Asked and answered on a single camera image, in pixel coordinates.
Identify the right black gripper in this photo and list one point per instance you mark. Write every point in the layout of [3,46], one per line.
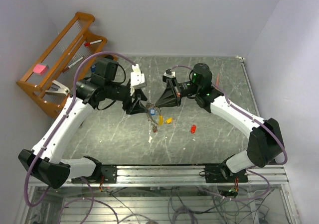
[171,96]

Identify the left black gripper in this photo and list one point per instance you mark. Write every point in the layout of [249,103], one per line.
[137,108]

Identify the blue tag key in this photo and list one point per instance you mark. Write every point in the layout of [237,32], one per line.
[152,111]

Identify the large keyring yellow handle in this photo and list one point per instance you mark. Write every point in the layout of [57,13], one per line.
[149,107]

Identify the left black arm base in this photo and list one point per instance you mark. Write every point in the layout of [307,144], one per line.
[107,174]

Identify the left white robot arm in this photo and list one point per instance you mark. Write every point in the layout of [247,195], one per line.
[44,161]

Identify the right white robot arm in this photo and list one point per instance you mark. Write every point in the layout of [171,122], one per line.
[265,140]

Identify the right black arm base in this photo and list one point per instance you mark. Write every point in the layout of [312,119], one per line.
[215,174]

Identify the yellow tag key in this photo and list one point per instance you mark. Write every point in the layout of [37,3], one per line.
[171,120]

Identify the red pencil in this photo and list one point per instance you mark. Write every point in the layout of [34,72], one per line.
[217,79]

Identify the blue stapler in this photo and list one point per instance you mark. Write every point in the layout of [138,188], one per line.
[93,68]

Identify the brown capped white marker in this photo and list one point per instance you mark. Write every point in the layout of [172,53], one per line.
[72,64]

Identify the red capped white marker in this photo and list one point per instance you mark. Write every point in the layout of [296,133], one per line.
[92,42]

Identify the wooden tiered rack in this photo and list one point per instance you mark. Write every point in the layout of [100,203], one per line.
[67,47]

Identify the pink eraser block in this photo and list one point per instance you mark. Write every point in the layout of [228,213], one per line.
[40,69]

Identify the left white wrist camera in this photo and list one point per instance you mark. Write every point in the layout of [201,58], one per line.
[137,79]

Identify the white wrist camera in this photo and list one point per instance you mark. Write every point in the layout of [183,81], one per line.
[169,73]
[137,79]

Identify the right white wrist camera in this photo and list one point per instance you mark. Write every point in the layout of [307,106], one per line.
[169,73]

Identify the aluminium frame rail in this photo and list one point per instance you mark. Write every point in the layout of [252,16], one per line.
[143,176]

